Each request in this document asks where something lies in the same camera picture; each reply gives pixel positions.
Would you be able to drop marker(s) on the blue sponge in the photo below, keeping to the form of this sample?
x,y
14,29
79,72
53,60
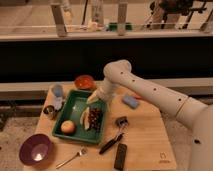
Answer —
x,y
130,101

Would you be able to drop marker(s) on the red yellow apple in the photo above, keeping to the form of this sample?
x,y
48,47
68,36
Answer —
x,y
68,127

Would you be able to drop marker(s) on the black remote control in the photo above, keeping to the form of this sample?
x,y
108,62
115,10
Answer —
x,y
120,157

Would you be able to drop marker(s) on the dark purple grape bunch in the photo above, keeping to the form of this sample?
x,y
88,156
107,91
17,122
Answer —
x,y
95,115

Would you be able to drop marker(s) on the green plastic tray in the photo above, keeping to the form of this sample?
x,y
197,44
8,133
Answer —
x,y
73,108

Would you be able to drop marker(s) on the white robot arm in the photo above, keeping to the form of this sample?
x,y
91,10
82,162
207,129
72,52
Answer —
x,y
192,113

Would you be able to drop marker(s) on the orange marker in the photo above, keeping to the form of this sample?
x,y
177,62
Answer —
x,y
137,97

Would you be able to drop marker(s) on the orange bowl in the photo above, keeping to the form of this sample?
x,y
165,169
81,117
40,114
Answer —
x,y
84,82

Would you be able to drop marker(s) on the purple bowl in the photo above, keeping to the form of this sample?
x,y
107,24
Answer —
x,y
35,149

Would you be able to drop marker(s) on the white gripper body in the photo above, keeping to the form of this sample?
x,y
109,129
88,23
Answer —
x,y
106,90

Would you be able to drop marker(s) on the blue cup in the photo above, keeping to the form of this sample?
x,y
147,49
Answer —
x,y
57,90

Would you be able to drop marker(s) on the silver fork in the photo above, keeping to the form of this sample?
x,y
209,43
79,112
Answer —
x,y
80,153

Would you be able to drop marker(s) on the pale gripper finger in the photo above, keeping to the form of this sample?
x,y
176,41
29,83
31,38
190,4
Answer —
x,y
86,118
93,97

